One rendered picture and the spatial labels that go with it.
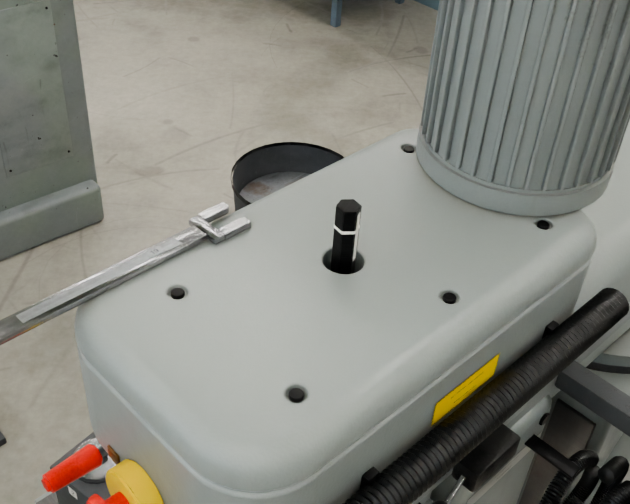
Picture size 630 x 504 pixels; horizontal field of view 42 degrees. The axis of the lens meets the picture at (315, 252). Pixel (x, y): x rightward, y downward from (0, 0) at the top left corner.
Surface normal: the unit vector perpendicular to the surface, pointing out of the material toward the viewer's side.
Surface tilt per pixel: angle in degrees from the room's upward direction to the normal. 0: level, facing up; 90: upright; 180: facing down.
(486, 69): 90
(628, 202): 0
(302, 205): 0
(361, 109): 0
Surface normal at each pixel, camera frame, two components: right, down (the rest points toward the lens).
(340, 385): 0.06, -0.77
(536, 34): -0.36, 0.58
